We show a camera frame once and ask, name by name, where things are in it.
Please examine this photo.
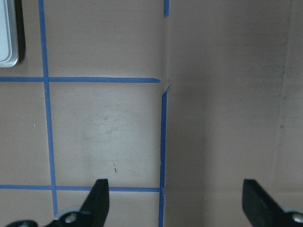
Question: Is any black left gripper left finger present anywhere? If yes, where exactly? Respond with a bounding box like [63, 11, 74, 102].
[4, 178, 110, 227]

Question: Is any brown cardboard table cover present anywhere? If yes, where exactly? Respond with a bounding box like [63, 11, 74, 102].
[0, 0, 303, 227]

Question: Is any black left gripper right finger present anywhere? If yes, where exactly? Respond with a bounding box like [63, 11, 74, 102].
[242, 179, 303, 227]

